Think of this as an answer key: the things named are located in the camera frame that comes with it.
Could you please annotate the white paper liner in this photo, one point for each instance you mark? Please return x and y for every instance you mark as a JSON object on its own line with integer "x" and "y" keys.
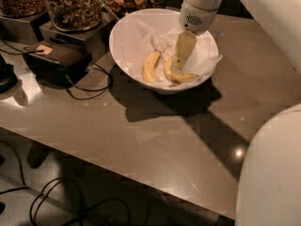
{"x": 138, "y": 41}

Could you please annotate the left metal jar stand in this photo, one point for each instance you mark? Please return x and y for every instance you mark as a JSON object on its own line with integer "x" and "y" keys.
{"x": 24, "y": 30}

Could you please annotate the black round object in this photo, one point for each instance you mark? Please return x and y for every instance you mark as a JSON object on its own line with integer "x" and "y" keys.
{"x": 8, "y": 78}

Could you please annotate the metal jar stand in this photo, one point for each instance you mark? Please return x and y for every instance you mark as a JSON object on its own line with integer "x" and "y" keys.
{"x": 95, "y": 40}
{"x": 24, "y": 30}

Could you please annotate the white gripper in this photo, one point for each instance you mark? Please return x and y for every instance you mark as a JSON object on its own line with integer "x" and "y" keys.
{"x": 195, "y": 19}

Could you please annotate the yellow banana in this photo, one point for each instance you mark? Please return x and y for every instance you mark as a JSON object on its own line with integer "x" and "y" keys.
{"x": 149, "y": 67}
{"x": 176, "y": 77}

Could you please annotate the middle metal jar stand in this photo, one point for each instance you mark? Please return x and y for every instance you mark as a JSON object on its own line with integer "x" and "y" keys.
{"x": 95, "y": 40}

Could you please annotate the glass jar of almonds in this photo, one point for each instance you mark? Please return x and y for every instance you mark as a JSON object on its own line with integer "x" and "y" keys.
{"x": 20, "y": 8}

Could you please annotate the glass jar of mixed nuts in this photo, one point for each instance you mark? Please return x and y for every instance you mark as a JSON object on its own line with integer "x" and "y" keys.
{"x": 74, "y": 15}

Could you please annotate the dark brown box device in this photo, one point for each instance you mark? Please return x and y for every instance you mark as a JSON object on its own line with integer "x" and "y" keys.
{"x": 57, "y": 63}

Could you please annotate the white ceramic bowl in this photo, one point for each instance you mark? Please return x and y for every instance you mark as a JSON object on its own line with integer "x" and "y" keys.
{"x": 125, "y": 38}

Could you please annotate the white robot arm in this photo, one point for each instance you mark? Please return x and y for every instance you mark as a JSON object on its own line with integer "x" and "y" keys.
{"x": 269, "y": 189}

